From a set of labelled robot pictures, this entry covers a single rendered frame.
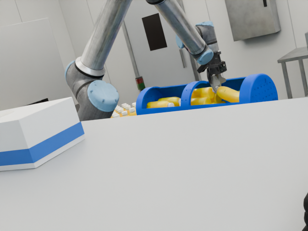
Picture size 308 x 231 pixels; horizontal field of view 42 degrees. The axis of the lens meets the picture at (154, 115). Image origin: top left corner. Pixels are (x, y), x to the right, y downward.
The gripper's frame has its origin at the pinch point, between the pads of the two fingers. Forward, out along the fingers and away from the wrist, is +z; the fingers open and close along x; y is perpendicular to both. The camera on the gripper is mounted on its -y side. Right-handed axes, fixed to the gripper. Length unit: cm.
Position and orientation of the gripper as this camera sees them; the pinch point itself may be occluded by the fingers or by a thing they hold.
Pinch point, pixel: (216, 88)
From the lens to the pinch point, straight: 223.8
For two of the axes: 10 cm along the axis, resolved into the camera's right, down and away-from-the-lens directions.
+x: 6.7, -3.3, 6.6
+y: 6.9, -0.3, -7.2
